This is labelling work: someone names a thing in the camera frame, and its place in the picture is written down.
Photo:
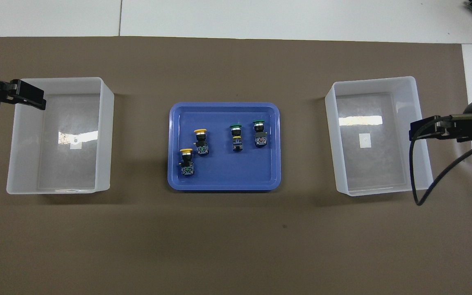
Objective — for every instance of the translucent white plastic box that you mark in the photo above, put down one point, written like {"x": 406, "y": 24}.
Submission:
{"x": 383, "y": 172}
{"x": 55, "y": 172}

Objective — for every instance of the brown table mat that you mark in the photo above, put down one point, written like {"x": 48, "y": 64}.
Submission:
{"x": 236, "y": 246}

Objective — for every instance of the yellow push button switch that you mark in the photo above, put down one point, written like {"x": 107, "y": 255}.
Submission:
{"x": 187, "y": 164}
{"x": 201, "y": 143}

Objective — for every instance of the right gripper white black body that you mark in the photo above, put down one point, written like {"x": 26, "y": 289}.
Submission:
{"x": 469, "y": 123}

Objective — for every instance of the small white box label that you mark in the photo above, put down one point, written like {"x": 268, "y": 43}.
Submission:
{"x": 366, "y": 140}
{"x": 75, "y": 143}

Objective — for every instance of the green push button switch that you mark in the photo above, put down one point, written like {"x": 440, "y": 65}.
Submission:
{"x": 259, "y": 135}
{"x": 236, "y": 137}

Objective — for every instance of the blue plastic tray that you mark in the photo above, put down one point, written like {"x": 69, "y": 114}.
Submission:
{"x": 223, "y": 172}

